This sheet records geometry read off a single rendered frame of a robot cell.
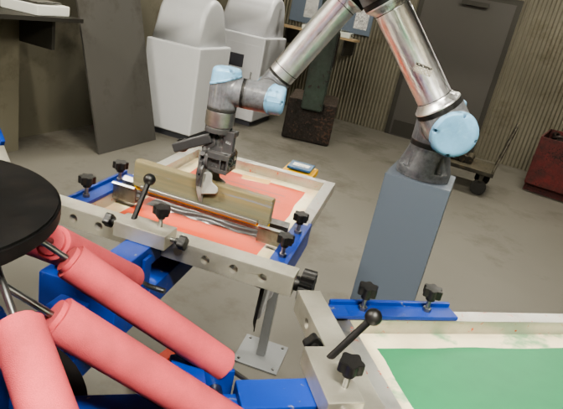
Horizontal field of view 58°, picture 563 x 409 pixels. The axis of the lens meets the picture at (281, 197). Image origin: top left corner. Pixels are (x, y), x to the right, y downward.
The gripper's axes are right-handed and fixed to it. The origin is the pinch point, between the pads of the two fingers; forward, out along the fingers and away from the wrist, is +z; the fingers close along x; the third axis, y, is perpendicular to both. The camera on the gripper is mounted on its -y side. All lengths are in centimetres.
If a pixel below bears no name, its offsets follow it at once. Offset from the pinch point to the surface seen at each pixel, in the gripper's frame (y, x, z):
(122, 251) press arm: -1.0, -37.8, 0.8
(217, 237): 7.4, -3.3, 9.5
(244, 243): 14.8, -2.0, 9.6
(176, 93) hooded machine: -186, 368, 56
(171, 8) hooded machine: -207, 379, -25
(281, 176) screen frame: 9, 56, 8
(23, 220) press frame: 13, -82, -27
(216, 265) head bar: 16.2, -27.0, 3.8
